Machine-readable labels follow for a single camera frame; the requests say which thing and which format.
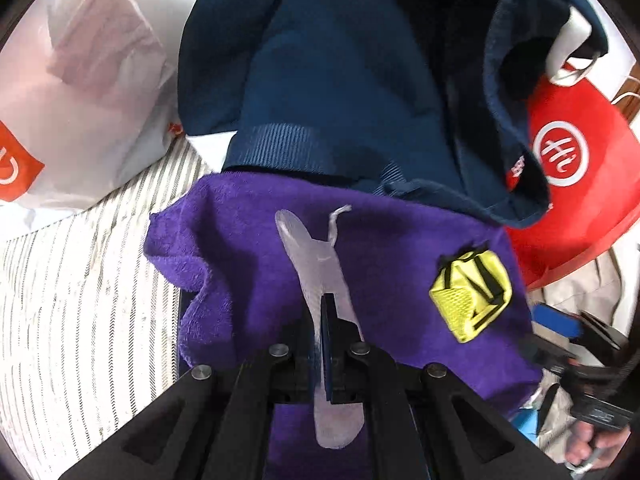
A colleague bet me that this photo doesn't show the purple towel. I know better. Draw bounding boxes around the purple towel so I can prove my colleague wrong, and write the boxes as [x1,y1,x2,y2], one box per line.
[143,171,546,480]

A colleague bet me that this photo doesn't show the red paper bag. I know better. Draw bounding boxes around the red paper bag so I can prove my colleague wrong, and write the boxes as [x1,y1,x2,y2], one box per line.
[502,60,640,291]

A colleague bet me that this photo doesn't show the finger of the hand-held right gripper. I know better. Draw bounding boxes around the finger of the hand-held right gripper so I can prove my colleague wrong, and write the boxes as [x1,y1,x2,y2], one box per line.
[520,335,577,377]
[531,302,585,342]

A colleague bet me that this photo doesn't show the person's right hand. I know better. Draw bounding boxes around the person's right hand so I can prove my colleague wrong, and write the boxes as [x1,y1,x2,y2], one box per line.
[565,425,636,472]

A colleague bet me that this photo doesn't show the beige fabric jacket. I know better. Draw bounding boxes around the beige fabric jacket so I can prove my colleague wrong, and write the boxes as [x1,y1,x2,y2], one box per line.
[520,247,640,461]

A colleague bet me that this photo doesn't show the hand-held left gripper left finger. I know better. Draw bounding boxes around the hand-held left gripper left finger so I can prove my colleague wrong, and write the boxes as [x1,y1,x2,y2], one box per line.
[59,305,323,480]

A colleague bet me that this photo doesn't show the yellow mesh pouch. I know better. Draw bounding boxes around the yellow mesh pouch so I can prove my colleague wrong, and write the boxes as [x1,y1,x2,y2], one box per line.
[429,246,513,343]

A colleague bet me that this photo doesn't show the white plastic shopping bag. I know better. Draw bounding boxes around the white plastic shopping bag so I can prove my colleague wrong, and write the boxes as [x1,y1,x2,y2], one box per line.
[0,0,191,211]

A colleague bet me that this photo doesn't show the white string loop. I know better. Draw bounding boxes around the white string loop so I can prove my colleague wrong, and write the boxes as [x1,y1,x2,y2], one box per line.
[327,204,353,247]

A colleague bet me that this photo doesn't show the navy knit sweater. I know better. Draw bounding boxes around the navy knit sweater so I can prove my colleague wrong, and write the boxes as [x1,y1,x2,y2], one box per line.
[177,0,501,196]

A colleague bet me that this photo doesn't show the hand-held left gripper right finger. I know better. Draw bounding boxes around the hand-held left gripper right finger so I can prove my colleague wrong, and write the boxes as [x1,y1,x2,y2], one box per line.
[322,294,576,480]

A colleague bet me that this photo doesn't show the navy tote bag white handles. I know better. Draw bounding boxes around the navy tote bag white handles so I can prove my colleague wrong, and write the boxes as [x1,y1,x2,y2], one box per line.
[385,0,608,231]

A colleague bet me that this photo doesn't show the clear plastic shoehorn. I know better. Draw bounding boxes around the clear plastic shoehorn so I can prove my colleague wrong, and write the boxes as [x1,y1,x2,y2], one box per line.
[275,208,365,450]

